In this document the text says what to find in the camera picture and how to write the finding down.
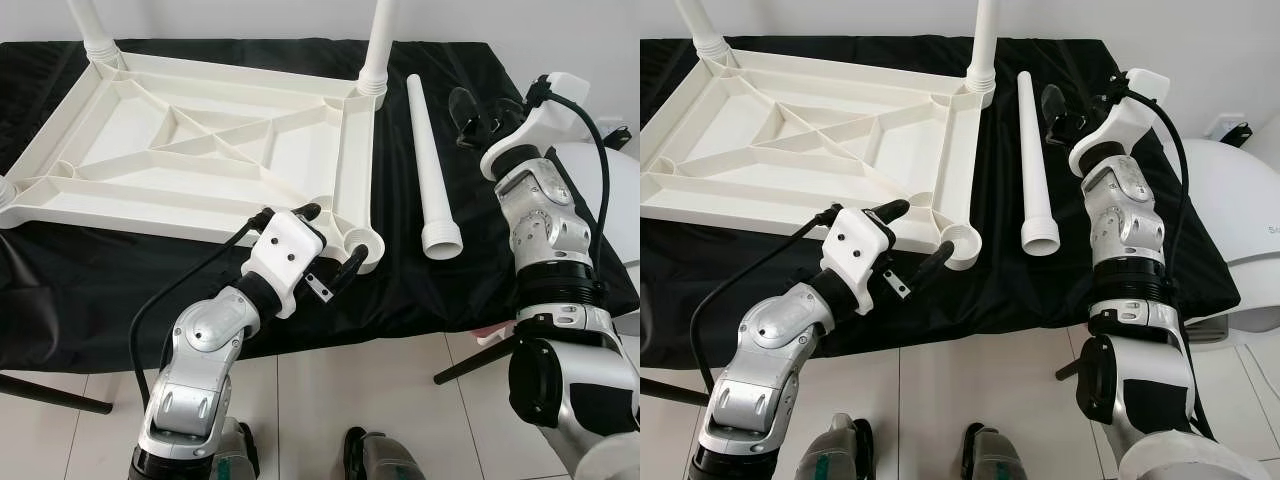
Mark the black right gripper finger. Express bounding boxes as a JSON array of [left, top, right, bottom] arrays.
[[450, 87, 483, 146], [1040, 85, 1069, 141]]

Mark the white plastic table top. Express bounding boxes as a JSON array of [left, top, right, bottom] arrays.
[[640, 48, 986, 271], [0, 50, 386, 273]]

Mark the black padded bed cover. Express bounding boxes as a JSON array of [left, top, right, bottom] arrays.
[[640, 35, 1241, 369], [0, 38, 639, 373]]

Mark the white dome appliance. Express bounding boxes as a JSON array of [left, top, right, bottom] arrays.
[[1180, 135, 1280, 346], [550, 140, 641, 321]]

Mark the grey left robot foot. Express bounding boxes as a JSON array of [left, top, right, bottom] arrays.
[[800, 415, 876, 480], [215, 418, 261, 480]]

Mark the grey robot foot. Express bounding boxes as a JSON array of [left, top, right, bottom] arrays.
[[215, 418, 261, 480], [800, 415, 876, 480], [343, 428, 431, 480], [962, 423, 1031, 480]]

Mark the grey right robot foot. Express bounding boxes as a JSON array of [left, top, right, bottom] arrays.
[[962, 423, 1031, 480], [343, 428, 431, 480]]

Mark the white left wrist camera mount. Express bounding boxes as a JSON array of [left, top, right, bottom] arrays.
[[240, 208, 326, 319], [820, 207, 896, 316]]

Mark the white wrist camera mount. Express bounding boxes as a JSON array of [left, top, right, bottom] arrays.
[[1068, 68, 1169, 171], [820, 207, 896, 316], [240, 208, 326, 319], [480, 72, 591, 176]]

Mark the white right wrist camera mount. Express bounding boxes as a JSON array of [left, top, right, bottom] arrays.
[[480, 72, 591, 176], [1068, 68, 1169, 171]]

